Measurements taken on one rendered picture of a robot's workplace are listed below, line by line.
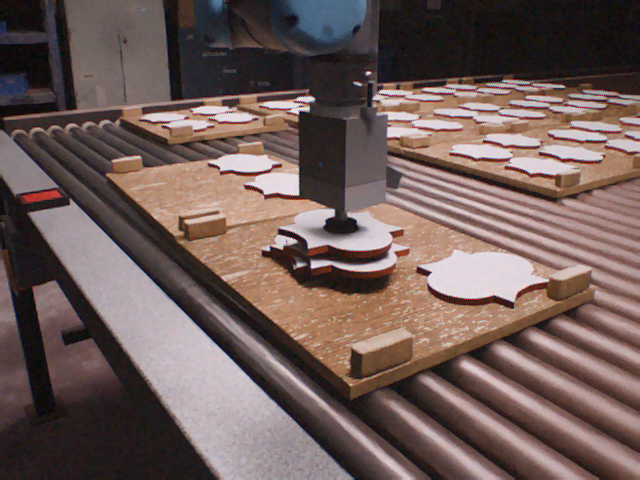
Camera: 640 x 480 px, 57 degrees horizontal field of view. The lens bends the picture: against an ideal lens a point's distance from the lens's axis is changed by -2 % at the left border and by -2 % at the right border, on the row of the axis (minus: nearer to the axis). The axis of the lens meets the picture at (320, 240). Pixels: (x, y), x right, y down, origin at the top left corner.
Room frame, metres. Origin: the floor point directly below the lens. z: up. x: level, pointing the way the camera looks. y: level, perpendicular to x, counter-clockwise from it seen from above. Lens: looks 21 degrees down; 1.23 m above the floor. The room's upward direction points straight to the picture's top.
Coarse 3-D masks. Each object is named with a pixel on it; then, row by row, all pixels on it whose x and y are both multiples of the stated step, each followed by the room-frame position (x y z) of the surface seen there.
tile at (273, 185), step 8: (264, 176) 1.07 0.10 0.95; (272, 176) 1.07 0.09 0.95; (280, 176) 1.07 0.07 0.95; (288, 176) 1.07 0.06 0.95; (296, 176) 1.07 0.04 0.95; (248, 184) 1.02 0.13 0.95; (256, 184) 1.02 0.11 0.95; (264, 184) 1.02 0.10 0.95; (272, 184) 1.02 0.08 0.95; (280, 184) 1.02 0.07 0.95; (288, 184) 1.01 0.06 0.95; (296, 184) 1.02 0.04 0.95; (264, 192) 0.97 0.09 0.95; (272, 192) 0.97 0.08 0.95; (280, 192) 0.97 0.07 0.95; (288, 192) 0.97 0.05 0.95; (296, 192) 0.97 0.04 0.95
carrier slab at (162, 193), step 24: (168, 168) 1.17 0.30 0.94; (192, 168) 1.17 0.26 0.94; (216, 168) 1.17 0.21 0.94; (288, 168) 1.17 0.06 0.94; (120, 192) 1.04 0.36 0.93; (144, 192) 1.00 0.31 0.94; (168, 192) 1.00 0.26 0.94; (192, 192) 1.00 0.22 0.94; (216, 192) 1.00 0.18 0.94; (240, 192) 1.00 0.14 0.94; (144, 216) 0.91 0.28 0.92; (168, 216) 0.87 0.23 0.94; (240, 216) 0.87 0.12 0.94; (264, 216) 0.87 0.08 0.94; (288, 216) 0.88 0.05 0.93
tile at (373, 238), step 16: (304, 224) 0.69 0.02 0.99; (320, 224) 0.69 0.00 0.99; (368, 224) 0.69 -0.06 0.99; (384, 224) 0.69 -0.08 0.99; (304, 240) 0.65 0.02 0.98; (320, 240) 0.64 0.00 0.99; (336, 240) 0.64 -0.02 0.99; (352, 240) 0.64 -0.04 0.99; (368, 240) 0.64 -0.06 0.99; (384, 240) 0.64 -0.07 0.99; (352, 256) 0.61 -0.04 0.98; (368, 256) 0.61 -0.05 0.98
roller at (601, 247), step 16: (288, 144) 1.50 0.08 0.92; (432, 192) 1.07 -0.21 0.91; (448, 192) 1.06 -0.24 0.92; (480, 208) 0.98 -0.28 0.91; (496, 208) 0.96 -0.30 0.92; (528, 224) 0.89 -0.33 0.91; (544, 224) 0.88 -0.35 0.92; (576, 240) 0.82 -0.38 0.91; (592, 240) 0.81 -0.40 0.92; (608, 256) 0.78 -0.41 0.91; (624, 256) 0.76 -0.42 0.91
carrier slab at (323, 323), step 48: (192, 240) 0.77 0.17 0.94; (240, 240) 0.77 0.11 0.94; (432, 240) 0.77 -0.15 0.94; (240, 288) 0.62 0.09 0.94; (288, 288) 0.62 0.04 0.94; (336, 288) 0.62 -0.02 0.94; (384, 288) 0.62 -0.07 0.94; (288, 336) 0.51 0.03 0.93; (336, 336) 0.51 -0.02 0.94; (432, 336) 0.51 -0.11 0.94; (480, 336) 0.51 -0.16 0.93; (336, 384) 0.44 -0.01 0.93; (384, 384) 0.45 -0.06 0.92
